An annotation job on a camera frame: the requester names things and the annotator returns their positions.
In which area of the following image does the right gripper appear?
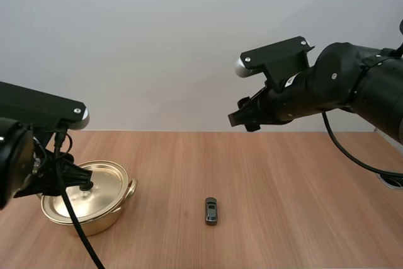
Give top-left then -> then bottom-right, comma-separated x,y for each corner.
227,80 -> 300,133

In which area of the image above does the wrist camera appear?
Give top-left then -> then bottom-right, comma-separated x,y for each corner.
235,35 -> 316,93
0,81 -> 91,132

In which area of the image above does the gold pot with two handles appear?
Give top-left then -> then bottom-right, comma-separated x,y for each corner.
40,168 -> 139,238

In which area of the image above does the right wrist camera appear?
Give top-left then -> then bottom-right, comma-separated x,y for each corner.
235,35 -> 316,93

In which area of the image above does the gold lid with black knob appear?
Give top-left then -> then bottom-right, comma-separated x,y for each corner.
40,161 -> 130,224

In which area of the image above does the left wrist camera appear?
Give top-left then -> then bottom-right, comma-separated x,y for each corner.
0,81 -> 91,132

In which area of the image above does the black cable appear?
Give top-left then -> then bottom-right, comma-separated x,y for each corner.
54,132 -> 106,269
321,110 -> 403,178

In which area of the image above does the small grey toy car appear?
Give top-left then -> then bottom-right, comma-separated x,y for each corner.
204,197 -> 219,226

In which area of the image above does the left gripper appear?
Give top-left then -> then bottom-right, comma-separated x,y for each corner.
14,130 -> 94,199

